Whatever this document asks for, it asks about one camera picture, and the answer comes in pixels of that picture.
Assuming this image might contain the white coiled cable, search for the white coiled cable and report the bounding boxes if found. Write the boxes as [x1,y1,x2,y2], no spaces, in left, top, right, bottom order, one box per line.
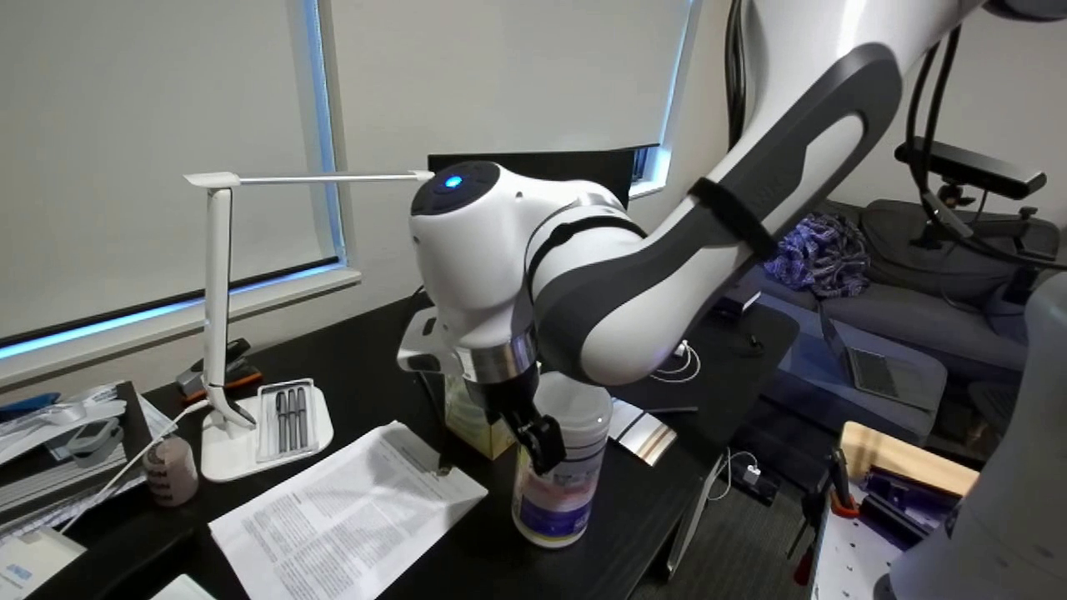
[647,335,706,389]

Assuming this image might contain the grey couch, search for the grey couch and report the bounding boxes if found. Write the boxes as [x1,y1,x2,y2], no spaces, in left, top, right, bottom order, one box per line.
[720,196,1067,446]

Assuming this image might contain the light wooden tray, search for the light wooden tray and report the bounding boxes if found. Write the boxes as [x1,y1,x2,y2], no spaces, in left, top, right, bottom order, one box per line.
[836,415,979,500]

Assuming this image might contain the white window blind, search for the white window blind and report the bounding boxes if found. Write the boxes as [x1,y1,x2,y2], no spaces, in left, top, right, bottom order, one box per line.
[0,0,342,344]

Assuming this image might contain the printed white paper sheet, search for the printed white paper sheet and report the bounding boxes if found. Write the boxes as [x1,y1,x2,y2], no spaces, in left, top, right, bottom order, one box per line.
[205,415,492,600]

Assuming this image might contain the stack of white papers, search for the stack of white papers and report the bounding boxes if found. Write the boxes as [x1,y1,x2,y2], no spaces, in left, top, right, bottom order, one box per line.
[0,380,180,538]

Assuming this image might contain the metal robot mounting table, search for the metal robot mounting table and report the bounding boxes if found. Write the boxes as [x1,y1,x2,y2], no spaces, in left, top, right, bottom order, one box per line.
[806,508,895,600]

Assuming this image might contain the black computer monitor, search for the black computer monitor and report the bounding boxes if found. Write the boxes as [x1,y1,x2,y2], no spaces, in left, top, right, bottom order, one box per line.
[427,132,664,212]

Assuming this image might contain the black camera on stand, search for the black camera on stand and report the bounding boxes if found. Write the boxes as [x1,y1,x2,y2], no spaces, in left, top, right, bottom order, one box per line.
[894,135,1051,270]

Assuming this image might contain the purple cloth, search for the purple cloth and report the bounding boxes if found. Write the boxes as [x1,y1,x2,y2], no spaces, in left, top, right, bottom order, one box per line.
[760,209,874,300]

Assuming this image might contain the black power adapter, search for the black power adapter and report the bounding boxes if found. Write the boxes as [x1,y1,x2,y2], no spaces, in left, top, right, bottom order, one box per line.
[720,446,782,508]

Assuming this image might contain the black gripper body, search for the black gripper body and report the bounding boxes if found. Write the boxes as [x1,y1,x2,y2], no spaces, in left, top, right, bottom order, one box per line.
[463,335,549,434]

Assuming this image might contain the white lamp cable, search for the white lamp cable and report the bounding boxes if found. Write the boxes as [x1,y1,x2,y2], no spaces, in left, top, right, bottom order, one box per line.
[47,396,217,542]

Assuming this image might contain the white card brown stripes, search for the white card brown stripes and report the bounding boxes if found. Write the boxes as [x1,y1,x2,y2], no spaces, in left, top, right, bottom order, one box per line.
[606,396,680,469]

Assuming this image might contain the black velcro strap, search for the black velcro strap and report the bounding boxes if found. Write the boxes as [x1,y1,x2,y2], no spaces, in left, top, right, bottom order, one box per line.
[683,172,782,268]

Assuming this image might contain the white bottle blue yellow label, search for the white bottle blue yellow label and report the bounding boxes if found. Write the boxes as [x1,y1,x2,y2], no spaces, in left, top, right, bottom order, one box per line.
[506,371,615,553]

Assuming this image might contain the red black tool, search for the red black tool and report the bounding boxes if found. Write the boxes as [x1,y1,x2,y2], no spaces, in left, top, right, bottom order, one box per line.
[175,335,268,410]

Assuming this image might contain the white desk lamp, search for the white desk lamp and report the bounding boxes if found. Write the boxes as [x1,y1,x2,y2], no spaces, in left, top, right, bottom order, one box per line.
[180,165,440,488]

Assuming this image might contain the grey flat case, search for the grey flat case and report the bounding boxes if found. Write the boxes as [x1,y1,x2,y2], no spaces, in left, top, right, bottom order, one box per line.
[819,313,951,420]

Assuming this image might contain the orange black clamp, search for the orange black clamp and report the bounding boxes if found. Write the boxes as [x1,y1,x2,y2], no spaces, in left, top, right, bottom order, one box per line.
[794,444,861,585]

